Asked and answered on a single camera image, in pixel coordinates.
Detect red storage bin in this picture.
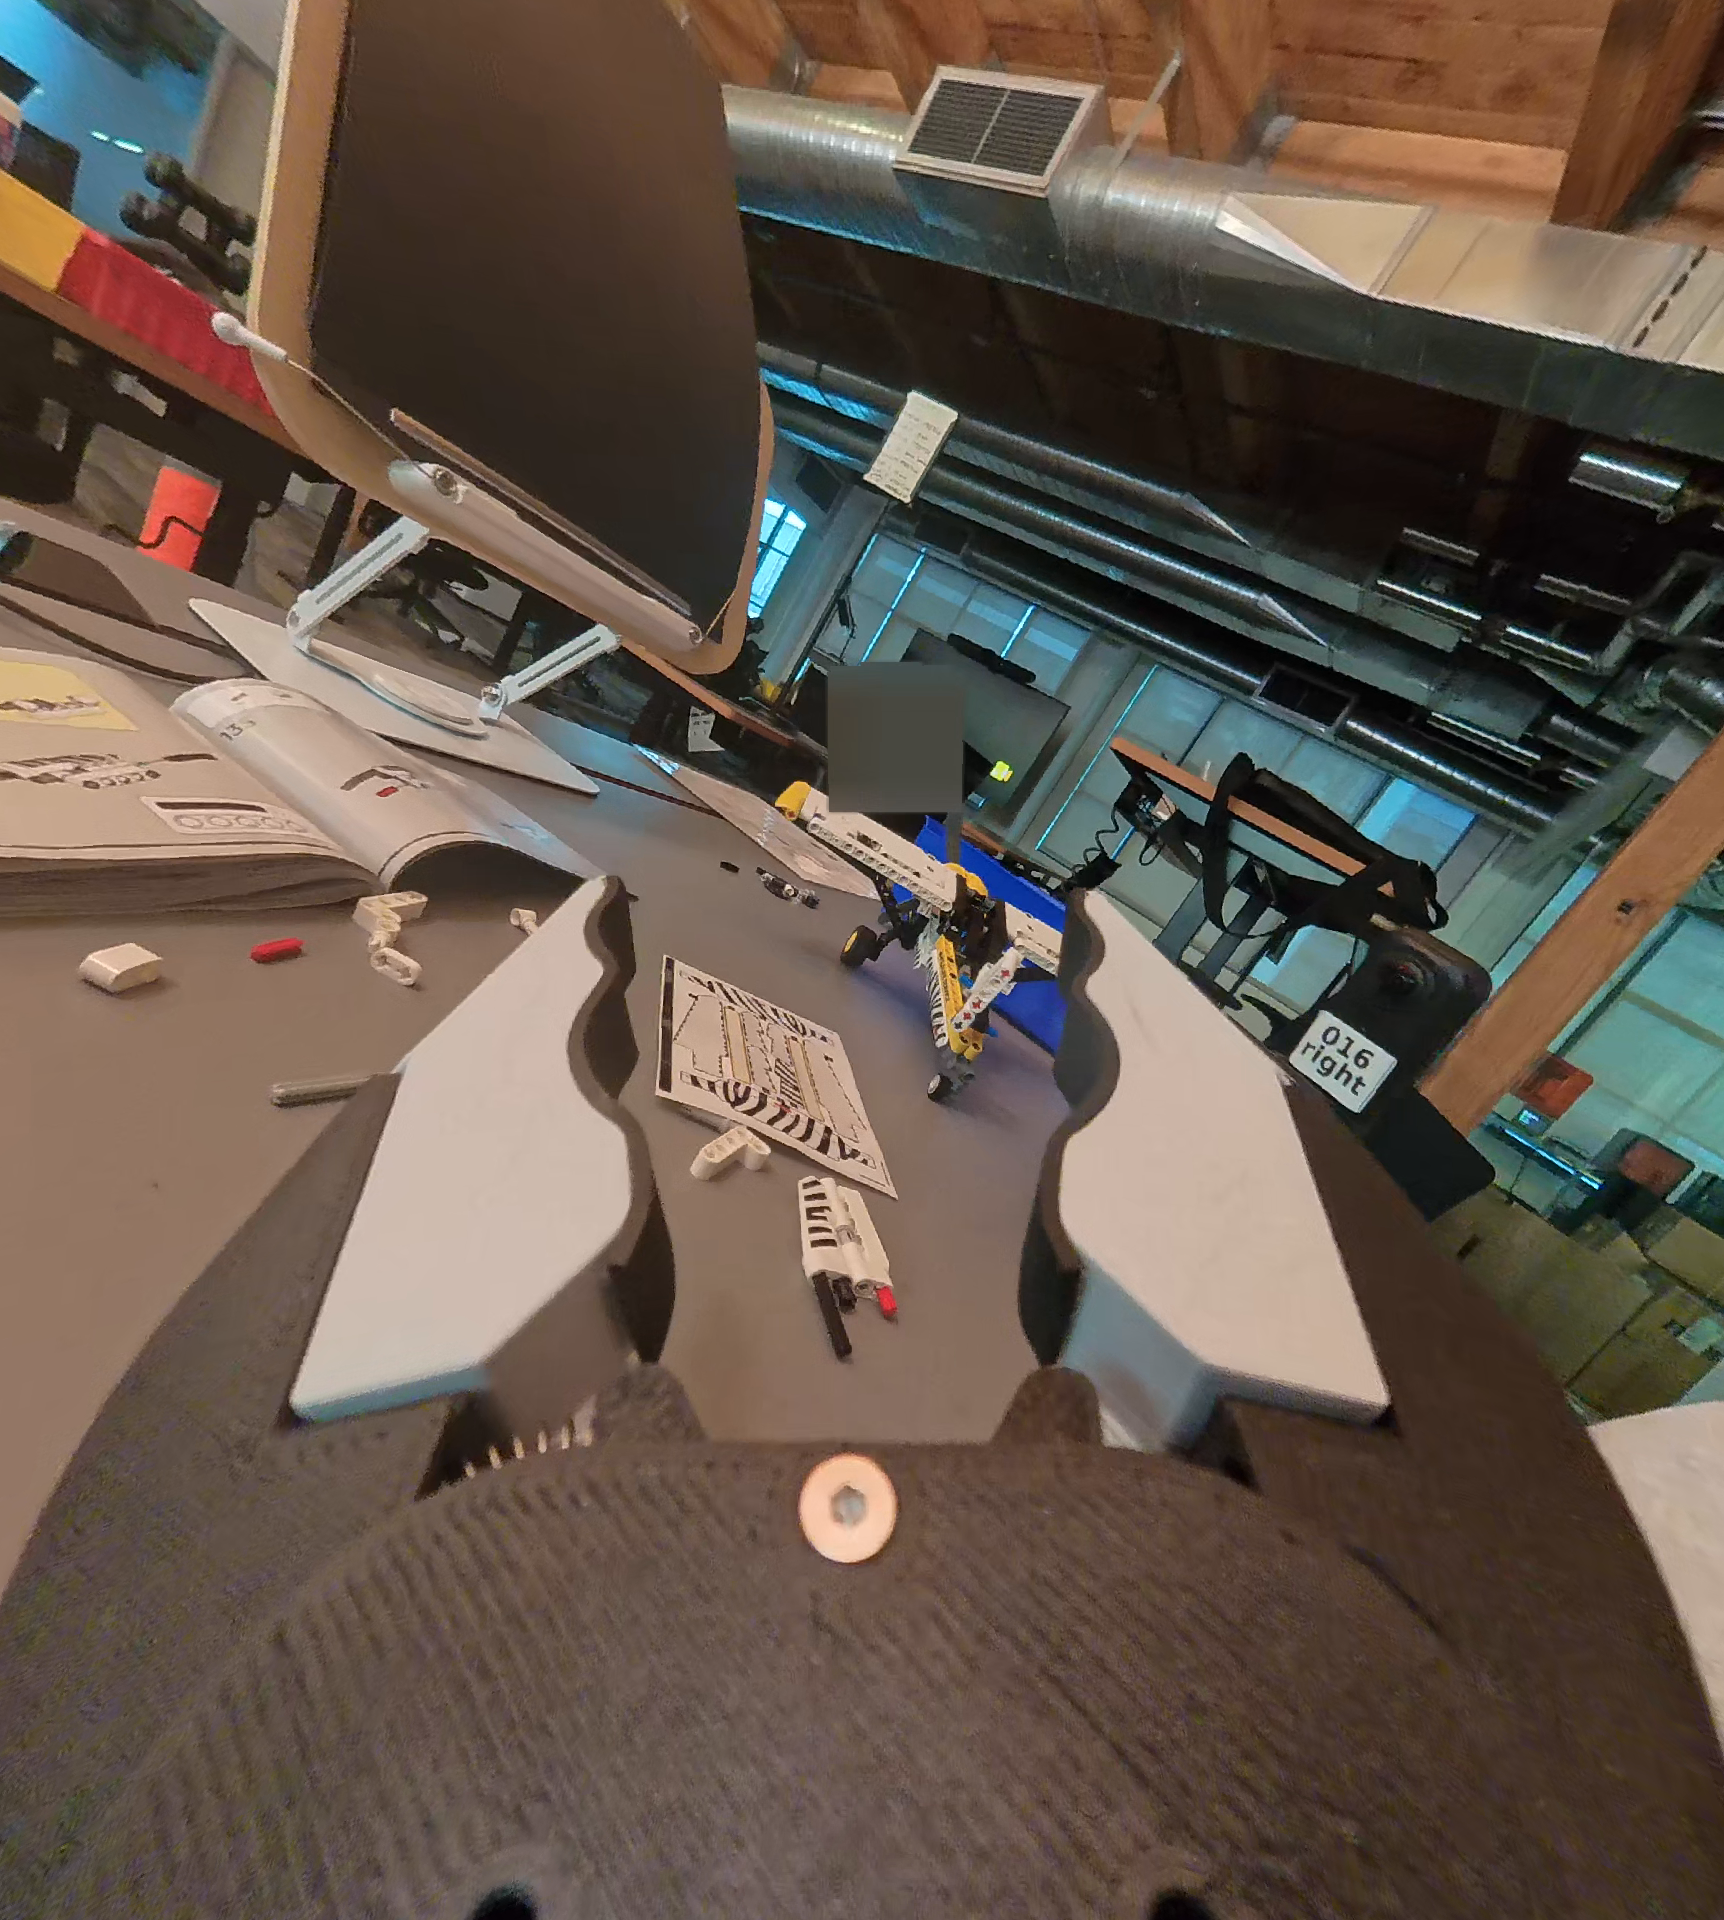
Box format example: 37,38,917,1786
51,225,278,414

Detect grey speckled sheet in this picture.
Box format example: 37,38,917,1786
635,747,880,903

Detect cardboard boxes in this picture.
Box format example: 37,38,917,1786
1432,1185,1724,1418

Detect silver ventilation duct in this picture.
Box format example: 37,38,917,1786
720,82,1724,452

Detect black strap bag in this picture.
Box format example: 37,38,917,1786
1198,753,1449,940

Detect large blue storage bin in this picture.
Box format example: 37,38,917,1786
909,814,1092,1056

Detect open instruction booklet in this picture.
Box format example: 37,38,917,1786
0,636,608,923

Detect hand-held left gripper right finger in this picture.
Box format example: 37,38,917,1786
1016,888,1393,1441

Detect white lego panel assembly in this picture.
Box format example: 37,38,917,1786
795,1174,902,1360

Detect wooden standing desk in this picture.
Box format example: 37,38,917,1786
1106,733,1420,1012

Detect dark monitor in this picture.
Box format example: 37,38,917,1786
900,627,1075,786

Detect dark grey flat pad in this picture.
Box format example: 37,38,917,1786
0,487,251,678

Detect zebra sticker sheet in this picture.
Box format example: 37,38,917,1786
655,953,902,1203

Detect white hanging paper sign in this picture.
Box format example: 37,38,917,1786
861,390,963,507

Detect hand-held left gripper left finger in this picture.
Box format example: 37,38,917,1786
289,872,679,1426

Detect yellow white lego crane model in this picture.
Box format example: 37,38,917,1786
773,777,1068,1104

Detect wooden support post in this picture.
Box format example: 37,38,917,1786
1420,623,1724,1136

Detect black monitor on stand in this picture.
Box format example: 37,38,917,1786
245,0,777,678

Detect white vent grille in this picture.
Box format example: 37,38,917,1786
895,63,1108,192

